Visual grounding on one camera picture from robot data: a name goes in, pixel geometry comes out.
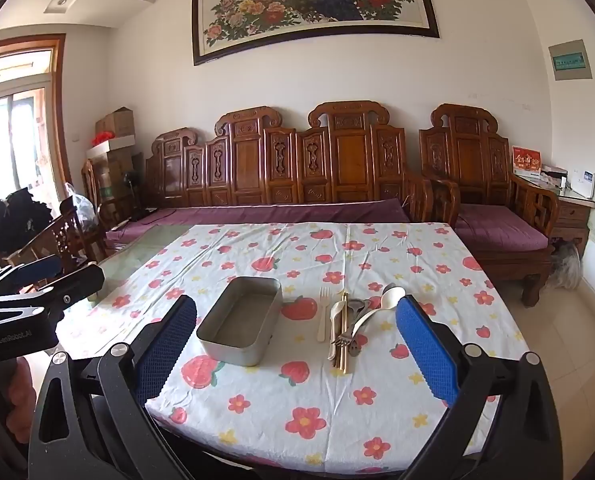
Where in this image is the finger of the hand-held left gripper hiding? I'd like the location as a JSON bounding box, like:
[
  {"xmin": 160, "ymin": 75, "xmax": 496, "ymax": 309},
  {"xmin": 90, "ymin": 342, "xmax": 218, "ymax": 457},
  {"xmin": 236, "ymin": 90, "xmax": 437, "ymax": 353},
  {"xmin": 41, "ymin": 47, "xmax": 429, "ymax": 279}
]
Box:
[
  {"xmin": 0, "ymin": 264, "xmax": 104, "ymax": 312},
  {"xmin": 0, "ymin": 254, "xmax": 62, "ymax": 297}
]

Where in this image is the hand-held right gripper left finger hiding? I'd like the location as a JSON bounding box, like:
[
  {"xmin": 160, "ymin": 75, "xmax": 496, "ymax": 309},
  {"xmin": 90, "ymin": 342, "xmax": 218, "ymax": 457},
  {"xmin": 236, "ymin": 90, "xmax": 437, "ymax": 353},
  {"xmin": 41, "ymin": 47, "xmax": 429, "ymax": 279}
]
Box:
[{"xmin": 28, "ymin": 295, "xmax": 199, "ymax": 480}]

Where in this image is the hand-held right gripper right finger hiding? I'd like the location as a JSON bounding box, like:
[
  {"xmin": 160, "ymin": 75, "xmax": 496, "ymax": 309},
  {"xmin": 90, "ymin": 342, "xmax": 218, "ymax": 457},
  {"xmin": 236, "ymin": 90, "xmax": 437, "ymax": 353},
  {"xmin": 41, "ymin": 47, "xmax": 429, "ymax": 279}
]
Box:
[{"xmin": 394, "ymin": 294, "xmax": 564, "ymax": 480}]

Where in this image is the large white spoon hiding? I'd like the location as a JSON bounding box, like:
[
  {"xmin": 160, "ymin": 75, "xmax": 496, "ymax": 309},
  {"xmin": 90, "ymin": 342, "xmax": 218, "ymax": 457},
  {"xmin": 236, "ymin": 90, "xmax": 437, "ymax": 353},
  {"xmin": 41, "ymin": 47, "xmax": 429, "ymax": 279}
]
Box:
[{"xmin": 351, "ymin": 287, "xmax": 407, "ymax": 341}]

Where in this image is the small metal spoon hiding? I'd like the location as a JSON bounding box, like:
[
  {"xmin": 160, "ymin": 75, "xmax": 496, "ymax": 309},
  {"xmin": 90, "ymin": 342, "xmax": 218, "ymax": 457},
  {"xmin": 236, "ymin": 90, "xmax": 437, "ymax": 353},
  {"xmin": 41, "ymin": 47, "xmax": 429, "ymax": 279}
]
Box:
[{"xmin": 350, "ymin": 300, "xmax": 378, "ymax": 358}]

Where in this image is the rectangular metal tray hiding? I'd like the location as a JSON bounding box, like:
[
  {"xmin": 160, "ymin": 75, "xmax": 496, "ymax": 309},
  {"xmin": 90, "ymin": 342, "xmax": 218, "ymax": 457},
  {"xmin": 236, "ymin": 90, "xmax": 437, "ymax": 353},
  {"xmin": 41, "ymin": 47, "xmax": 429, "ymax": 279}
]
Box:
[{"xmin": 196, "ymin": 276, "xmax": 282, "ymax": 367}]

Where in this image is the beige chopstick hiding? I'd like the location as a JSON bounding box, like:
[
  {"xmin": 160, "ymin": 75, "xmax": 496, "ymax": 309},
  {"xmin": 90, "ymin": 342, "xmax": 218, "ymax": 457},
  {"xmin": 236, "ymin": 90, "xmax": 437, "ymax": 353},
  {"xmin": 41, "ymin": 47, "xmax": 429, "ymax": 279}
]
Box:
[
  {"xmin": 342, "ymin": 310, "xmax": 355, "ymax": 376},
  {"xmin": 333, "ymin": 310, "xmax": 346, "ymax": 374}
]

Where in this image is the metal fork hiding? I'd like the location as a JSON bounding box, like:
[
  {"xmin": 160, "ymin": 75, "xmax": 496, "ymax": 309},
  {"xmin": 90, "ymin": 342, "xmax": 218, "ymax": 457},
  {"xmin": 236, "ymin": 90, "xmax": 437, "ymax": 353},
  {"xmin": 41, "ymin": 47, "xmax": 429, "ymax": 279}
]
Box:
[{"xmin": 330, "ymin": 305, "xmax": 373, "ymax": 351}]

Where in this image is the small beige spoon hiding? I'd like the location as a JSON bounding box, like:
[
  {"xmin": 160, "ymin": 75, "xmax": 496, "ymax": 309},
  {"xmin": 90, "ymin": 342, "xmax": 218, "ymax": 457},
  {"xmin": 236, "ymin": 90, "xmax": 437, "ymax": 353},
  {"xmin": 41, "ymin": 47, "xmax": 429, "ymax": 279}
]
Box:
[{"xmin": 329, "ymin": 302, "xmax": 346, "ymax": 361}]

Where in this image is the beige plastic fork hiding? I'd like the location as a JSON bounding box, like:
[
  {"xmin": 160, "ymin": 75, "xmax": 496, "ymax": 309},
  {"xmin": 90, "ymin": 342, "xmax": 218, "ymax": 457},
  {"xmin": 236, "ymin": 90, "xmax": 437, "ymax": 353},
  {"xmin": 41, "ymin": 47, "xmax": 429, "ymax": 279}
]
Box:
[{"xmin": 317, "ymin": 287, "xmax": 331, "ymax": 344}]

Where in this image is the person's left hand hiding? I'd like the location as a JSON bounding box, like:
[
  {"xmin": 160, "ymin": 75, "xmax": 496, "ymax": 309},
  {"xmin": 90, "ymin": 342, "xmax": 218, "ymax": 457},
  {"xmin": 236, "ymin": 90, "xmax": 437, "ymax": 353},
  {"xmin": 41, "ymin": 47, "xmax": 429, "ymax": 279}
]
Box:
[{"xmin": 0, "ymin": 359, "xmax": 37, "ymax": 446}]

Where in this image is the carved wooden chair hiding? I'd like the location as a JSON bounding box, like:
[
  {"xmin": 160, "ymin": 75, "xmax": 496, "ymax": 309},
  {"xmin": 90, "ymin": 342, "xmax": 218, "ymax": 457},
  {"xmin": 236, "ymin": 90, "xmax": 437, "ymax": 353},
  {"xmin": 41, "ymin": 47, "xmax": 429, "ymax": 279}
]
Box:
[{"xmin": 2, "ymin": 157, "xmax": 143, "ymax": 281}]

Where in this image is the black clothing pile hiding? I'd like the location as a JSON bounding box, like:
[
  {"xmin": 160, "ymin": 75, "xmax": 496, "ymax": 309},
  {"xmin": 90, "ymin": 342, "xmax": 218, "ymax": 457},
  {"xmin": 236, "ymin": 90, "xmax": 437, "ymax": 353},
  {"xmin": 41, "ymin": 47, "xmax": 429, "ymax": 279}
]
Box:
[{"xmin": 0, "ymin": 187, "xmax": 53, "ymax": 261}]

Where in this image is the clear plastic bag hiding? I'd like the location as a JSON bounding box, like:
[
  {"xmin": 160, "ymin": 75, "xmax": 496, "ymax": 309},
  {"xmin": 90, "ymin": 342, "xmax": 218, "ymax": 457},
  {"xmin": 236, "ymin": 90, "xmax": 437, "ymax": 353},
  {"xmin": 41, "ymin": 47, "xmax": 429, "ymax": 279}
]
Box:
[{"xmin": 65, "ymin": 182, "xmax": 98, "ymax": 232}]

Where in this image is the black fan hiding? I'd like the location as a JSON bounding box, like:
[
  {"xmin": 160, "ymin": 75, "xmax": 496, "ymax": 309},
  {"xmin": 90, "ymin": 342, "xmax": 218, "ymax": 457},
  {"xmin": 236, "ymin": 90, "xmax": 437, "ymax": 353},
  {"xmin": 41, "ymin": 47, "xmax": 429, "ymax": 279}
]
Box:
[{"xmin": 120, "ymin": 170, "xmax": 149, "ymax": 222}]

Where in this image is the strawberry flower print tablecloth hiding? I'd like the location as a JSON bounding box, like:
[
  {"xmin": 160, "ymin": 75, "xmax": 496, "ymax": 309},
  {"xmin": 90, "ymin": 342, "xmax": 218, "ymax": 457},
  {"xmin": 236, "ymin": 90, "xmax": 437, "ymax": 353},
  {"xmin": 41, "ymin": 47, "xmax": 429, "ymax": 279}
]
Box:
[{"xmin": 55, "ymin": 221, "xmax": 531, "ymax": 478}]

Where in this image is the white flat box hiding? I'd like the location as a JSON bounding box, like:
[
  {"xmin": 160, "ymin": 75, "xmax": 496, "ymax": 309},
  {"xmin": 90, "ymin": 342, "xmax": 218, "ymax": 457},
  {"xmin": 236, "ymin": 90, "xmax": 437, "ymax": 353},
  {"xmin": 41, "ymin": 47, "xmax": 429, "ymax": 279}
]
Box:
[{"xmin": 86, "ymin": 134, "xmax": 143, "ymax": 161}]

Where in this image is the purple armchair cushion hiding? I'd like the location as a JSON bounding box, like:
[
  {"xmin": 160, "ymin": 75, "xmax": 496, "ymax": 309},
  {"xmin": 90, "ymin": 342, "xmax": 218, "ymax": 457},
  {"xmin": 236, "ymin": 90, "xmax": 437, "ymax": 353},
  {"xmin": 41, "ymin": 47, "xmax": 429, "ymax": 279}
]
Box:
[{"xmin": 455, "ymin": 203, "xmax": 549, "ymax": 252}]

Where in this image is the small cardboard box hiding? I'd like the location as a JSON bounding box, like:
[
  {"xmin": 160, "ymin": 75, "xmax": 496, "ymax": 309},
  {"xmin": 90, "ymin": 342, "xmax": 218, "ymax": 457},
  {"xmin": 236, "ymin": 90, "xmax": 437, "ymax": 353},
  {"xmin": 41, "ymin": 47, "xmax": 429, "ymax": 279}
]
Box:
[{"xmin": 95, "ymin": 106, "xmax": 136, "ymax": 141}]

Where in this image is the grey plastic bag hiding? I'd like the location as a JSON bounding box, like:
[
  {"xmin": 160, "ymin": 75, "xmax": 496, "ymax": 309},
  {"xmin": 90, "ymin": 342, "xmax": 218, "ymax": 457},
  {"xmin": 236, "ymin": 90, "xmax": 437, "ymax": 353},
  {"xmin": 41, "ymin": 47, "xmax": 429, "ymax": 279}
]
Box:
[{"xmin": 547, "ymin": 245, "xmax": 585, "ymax": 291}]

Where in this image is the purple bench cushion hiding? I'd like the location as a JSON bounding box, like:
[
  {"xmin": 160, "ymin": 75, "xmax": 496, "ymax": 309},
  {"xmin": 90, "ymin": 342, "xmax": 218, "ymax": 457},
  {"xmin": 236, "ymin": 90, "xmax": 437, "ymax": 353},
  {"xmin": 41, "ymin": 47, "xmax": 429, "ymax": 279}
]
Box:
[{"xmin": 105, "ymin": 197, "xmax": 412, "ymax": 252}]

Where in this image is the carved wooden armchair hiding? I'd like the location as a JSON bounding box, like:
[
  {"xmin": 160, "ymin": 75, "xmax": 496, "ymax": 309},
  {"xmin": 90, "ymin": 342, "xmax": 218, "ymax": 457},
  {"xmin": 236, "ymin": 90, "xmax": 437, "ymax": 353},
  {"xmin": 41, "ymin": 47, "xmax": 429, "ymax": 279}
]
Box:
[{"xmin": 418, "ymin": 104, "xmax": 561, "ymax": 308}]

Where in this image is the wooden side table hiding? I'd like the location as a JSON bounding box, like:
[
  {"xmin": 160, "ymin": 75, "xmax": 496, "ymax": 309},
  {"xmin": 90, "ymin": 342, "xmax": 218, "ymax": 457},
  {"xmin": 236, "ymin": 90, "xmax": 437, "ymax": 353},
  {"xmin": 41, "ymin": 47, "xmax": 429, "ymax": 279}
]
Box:
[{"xmin": 515, "ymin": 172, "xmax": 595, "ymax": 261}]

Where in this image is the carved wooden sofa bench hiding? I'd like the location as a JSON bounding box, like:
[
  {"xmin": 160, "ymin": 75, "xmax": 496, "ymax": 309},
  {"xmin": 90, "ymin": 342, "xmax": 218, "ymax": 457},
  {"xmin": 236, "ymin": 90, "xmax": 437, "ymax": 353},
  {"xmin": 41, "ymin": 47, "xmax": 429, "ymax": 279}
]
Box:
[{"xmin": 142, "ymin": 101, "xmax": 461, "ymax": 241}]

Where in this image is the red box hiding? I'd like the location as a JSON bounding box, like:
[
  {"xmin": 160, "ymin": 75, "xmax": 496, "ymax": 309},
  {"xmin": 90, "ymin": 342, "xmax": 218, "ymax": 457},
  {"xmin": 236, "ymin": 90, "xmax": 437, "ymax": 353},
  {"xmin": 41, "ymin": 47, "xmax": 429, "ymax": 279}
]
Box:
[{"xmin": 512, "ymin": 146, "xmax": 543, "ymax": 177}]

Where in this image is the framed peacock painting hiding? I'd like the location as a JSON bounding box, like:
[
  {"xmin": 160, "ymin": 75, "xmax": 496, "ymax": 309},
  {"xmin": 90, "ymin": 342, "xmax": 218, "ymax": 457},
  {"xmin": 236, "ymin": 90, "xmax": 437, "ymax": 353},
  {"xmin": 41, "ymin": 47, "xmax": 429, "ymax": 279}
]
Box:
[{"xmin": 192, "ymin": 0, "xmax": 441, "ymax": 67}]

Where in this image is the wooden door frame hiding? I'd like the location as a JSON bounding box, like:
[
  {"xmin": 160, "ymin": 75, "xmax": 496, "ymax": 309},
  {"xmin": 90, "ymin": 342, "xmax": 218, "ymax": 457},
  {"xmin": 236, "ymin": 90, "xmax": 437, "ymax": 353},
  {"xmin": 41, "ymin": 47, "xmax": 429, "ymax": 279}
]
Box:
[{"xmin": 0, "ymin": 34, "xmax": 72, "ymax": 201}]

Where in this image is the grey green wall panel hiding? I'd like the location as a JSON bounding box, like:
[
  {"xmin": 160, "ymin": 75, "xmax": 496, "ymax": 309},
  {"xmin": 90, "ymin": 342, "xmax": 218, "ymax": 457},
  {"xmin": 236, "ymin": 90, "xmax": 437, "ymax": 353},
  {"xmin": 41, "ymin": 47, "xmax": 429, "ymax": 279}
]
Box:
[{"xmin": 549, "ymin": 39, "xmax": 593, "ymax": 81}]

